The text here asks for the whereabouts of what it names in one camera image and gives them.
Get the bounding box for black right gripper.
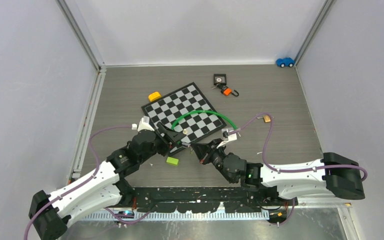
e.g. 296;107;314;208
191;138;235;184

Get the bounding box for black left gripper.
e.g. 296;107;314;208
139;122;185;164

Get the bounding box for silver cable lock keys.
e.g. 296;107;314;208
181;142;194;153

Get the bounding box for green cable lock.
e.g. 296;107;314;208
171;110;239;144

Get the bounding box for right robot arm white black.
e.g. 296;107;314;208
190;138;367;205

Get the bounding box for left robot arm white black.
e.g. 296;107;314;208
23;117;187;240

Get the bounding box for lime green block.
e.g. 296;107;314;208
166;157;179;166

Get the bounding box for black white chessboard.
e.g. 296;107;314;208
141;82;222;143

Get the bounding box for yellow toy block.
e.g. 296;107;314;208
148;91;162;103

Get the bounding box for orange black padlock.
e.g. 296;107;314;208
220;86;239;97

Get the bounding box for brass padlock with steel shackle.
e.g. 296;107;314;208
257;113;273;123

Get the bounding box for blue toy car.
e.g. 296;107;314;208
275;57;295;68

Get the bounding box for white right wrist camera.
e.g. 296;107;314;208
218;128;240;148

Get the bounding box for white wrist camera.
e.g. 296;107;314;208
131;116;155;132
218;128;240;148

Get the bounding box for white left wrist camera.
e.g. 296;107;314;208
131;116;155;132

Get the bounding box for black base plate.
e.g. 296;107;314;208
110;186;298;214

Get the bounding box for aluminium frame rail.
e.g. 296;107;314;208
50;185;352;222

